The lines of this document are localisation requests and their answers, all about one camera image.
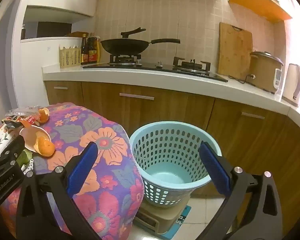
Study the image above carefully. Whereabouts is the plastic bottle with floral label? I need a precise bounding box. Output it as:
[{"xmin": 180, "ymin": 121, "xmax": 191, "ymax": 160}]
[{"xmin": 0, "ymin": 124, "xmax": 18, "ymax": 161}]

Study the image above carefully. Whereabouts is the black gas stove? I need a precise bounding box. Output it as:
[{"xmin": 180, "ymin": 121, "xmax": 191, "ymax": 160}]
[{"xmin": 82, "ymin": 54, "xmax": 228, "ymax": 83}]

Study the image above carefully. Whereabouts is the white electric kettle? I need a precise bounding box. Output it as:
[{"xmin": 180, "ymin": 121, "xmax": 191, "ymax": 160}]
[{"xmin": 281, "ymin": 63, "xmax": 300, "ymax": 107}]

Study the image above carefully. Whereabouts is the orange snack wrapper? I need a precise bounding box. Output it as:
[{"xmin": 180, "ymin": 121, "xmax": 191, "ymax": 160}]
[{"xmin": 1, "ymin": 106, "xmax": 42, "ymax": 128}]

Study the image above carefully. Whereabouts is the wide dark sauce bottle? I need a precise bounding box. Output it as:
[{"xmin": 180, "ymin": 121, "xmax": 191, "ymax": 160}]
[{"xmin": 87, "ymin": 33, "xmax": 98, "ymax": 64}]

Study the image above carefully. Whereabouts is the blue floor mat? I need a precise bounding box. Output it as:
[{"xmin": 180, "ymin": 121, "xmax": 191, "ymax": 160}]
[{"xmin": 162, "ymin": 205, "xmax": 192, "ymax": 239}]

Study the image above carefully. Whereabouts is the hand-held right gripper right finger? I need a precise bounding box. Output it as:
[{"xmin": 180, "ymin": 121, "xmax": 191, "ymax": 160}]
[{"xmin": 199, "ymin": 141, "xmax": 283, "ymax": 240}]

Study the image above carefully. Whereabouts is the floral blanket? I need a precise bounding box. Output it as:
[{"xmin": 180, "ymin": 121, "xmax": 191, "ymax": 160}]
[{"xmin": 0, "ymin": 102, "xmax": 144, "ymax": 240}]

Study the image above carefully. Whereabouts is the beige utensil basket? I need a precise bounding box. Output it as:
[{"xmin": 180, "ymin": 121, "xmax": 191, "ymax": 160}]
[{"xmin": 59, "ymin": 44, "xmax": 82, "ymax": 69}]

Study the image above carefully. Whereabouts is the light blue plastic basket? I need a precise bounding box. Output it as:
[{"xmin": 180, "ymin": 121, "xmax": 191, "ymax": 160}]
[{"xmin": 129, "ymin": 121, "xmax": 222, "ymax": 208}]

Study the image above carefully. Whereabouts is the beige digital scale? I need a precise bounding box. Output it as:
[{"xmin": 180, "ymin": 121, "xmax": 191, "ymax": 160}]
[{"xmin": 134, "ymin": 197, "xmax": 190, "ymax": 236}]

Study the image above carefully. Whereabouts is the wooden kitchen cabinet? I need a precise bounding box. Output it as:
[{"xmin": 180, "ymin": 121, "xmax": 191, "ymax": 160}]
[{"xmin": 44, "ymin": 80, "xmax": 300, "ymax": 233}]

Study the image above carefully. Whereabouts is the black wok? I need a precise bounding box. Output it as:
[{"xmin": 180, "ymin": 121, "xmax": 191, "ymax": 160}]
[{"xmin": 100, "ymin": 39, "xmax": 181, "ymax": 55}]

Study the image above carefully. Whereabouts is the yellow oil bottle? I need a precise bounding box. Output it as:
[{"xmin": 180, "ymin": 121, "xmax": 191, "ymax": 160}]
[{"xmin": 96, "ymin": 36, "xmax": 102, "ymax": 63}]

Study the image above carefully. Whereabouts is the orange wall cabinet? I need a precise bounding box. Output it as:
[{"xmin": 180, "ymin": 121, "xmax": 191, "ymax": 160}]
[{"xmin": 227, "ymin": 0, "xmax": 293, "ymax": 23}]

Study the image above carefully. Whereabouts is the black power cable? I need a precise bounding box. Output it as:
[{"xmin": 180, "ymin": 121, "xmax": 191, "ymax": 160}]
[{"xmin": 227, "ymin": 74, "xmax": 256, "ymax": 84}]

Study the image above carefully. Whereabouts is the wooden cutting board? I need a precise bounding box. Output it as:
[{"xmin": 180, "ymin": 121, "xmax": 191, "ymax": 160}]
[{"xmin": 218, "ymin": 22, "xmax": 253, "ymax": 80}]

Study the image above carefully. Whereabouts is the black spatula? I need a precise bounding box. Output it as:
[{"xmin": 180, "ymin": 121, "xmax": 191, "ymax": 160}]
[{"xmin": 120, "ymin": 28, "xmax": 147, "ymax": 39}]

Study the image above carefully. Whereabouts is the large orange peel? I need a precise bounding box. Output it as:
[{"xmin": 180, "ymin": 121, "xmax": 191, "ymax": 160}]
[{"xmin": 19, "ymin": 126, "xmax": 56, "ymax": 157}]

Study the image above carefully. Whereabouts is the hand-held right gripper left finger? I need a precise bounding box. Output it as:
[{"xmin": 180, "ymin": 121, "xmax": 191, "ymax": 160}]
[{"xmin": 15, "ymin": 141, "xmax": 103, "ymax": 240}]

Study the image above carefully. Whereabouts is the slim dark sauce bottle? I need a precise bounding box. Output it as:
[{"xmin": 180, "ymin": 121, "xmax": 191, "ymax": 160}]
[{"xmin": 81, "ymin": 34, "xmax": 88, "ymax": 65}]

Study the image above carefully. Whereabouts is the beige rice cooker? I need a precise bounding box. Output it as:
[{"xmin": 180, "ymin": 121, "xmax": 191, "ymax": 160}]
[{"xmin": 249, "ymin": 51, "xmax": 284, "ymax": 94}]

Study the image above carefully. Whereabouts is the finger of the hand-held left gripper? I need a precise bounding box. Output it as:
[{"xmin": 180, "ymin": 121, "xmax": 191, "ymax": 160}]
[{"xmin": 0, "ymin": 136, "xmax": 26, "ymax": 173}]

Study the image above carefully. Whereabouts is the small orange peel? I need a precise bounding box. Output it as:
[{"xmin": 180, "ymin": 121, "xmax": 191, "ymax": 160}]
[{"xmin": 37, "ymin": 107, "xmax": 50, "ymax": 124}]

